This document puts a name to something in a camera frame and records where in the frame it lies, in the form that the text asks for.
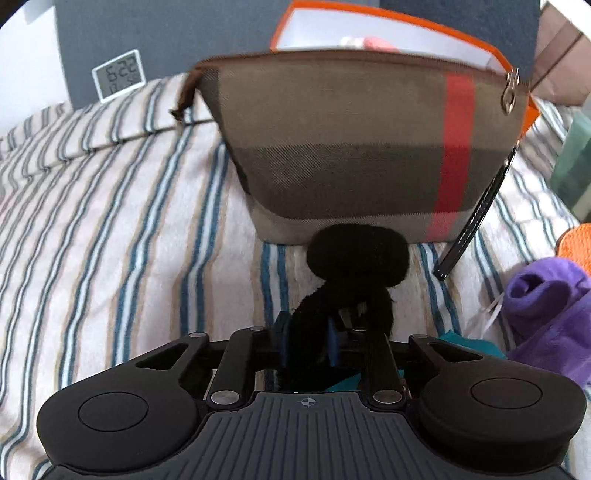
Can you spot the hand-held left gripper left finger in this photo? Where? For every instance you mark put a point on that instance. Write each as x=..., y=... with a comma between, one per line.
x=284, y=344

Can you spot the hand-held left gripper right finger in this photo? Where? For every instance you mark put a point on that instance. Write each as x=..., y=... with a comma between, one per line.
x=332, y=344

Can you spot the black fuzzy scrunchie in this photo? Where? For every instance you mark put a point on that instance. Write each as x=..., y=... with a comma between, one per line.
x=355, y=254

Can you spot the teal printed cloth bag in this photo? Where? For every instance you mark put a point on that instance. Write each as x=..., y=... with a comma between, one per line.
x=475, y=346

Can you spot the brown plaid zipper pouch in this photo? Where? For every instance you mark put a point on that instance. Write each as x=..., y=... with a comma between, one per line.
x=346, y=138

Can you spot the purple fleece cloth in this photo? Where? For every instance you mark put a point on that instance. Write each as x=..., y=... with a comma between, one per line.
x=554, y=323

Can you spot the white plush toy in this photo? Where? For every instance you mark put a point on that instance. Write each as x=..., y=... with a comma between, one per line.
x=374, y=44

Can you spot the orange cardboard box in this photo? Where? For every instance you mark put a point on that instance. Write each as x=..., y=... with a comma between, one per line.
x=323, y=27

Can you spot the striped blanket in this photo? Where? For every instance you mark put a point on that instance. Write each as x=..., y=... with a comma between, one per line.
x=115, y=207

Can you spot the clear plastic storage box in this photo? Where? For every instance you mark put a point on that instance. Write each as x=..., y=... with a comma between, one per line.
x=575, y=161

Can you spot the white digital clock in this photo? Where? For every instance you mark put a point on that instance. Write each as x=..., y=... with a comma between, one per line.
x=117, y=74

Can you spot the dark grey headboard panel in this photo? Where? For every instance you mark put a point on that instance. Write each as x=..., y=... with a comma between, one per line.
x=461, y=18

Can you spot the brown paper bag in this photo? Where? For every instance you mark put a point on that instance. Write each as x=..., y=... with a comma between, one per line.
x=563, y=60

